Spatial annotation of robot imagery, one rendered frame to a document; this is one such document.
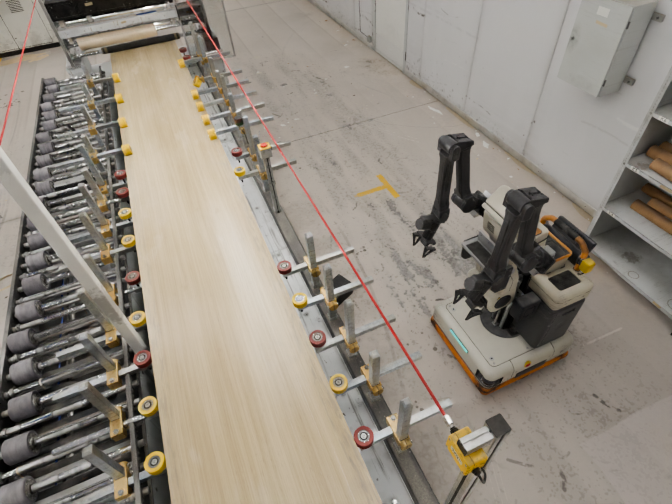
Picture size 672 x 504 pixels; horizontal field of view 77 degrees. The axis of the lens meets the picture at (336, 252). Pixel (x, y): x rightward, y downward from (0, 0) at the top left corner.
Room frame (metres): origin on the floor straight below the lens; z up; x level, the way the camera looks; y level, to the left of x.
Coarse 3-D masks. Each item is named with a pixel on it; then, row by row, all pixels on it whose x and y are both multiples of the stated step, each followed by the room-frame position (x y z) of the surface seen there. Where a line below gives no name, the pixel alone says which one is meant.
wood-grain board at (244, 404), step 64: (128, 64) 4.55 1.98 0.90; (128, 128) 3.22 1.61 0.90; (192, 128) 3.13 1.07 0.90; (192, 192) 2.29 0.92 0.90; (192, 256) 1.69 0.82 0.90; (256, 256) 1.65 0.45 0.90; (192, 320) 1.24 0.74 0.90; (256, 320) 1.21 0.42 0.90; (192, 384) 0.90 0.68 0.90; (256, 384) 0.87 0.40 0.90; (320, 384) 0.85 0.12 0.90; (192, 448) 0.62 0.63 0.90; (256, 448) 0.60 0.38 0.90; (320, 448) 0.58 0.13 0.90
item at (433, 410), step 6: (444, 402) 0.75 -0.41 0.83; (450, 402) 0.75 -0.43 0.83; (432, 408) 0.73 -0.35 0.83; (438, 408) 0.73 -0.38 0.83; (444, 408) 0.73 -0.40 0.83; (420, 414) 0.71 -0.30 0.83; (426, 414) 0.71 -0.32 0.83; (432, 414) 0.71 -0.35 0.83; (414, 420) 0.69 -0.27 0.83; (420, 420) 0.69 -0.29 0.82; (378, 432) 0.65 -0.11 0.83; (384, 432) 0.65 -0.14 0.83; (390, 432) 0.64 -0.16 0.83; (378, 438) 0.62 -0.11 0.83; (384, 438) 0.63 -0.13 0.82; (372, 444) 0.61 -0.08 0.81
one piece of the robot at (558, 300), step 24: (552, 216) 1.66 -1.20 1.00; (576, 240) 1.48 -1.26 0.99; (576, 264) 1.43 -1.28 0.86; (528, 288) 1.43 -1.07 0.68; (552, 288) 1.32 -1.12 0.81; (576, 288) 1.30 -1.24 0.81; (504, 312) 1.44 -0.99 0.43; (552, 312) 1.26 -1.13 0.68; (576, 312) 1.31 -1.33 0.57; (528, 336) 1.30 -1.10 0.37; (552, 336) 1.28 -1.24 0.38
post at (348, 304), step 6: (348, 300) 1.10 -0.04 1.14; (348, 306) 1.08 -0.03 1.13; (348, 312) 1.08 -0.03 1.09; (348, 318) 1.08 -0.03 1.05; (348, 324) 1.08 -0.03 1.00; (354, 324) 1.09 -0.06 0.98; (348, 330) 1.08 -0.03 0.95; (354, 330) 1.09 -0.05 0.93; (348, 336) 1.08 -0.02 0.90; (354, 336) 1.09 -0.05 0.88; (348, 342) 1.08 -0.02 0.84
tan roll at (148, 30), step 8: (152, 24) 5.05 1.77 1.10; (176, 24) 5.14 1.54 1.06; (104, 32) 4.92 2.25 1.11; (112, 32) 4.91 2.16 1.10; (120, 32) 4.92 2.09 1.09; (128, 32) 4.94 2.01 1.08; (136, 32) 4.96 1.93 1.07; (144, 32) 4.98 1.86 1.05; (152, 32) 5.01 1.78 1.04; (80, 40) 4.79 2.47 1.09; (88, 40) 4.80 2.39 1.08; (96, 40) 4.82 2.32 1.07; (104, 40) 4.84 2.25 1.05; (112, 40) 4.87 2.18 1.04; (120, 40) 4.90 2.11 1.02; (128, 40) 4.93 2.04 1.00; (80, 48) 4.76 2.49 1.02; (88, 48) 4.80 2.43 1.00
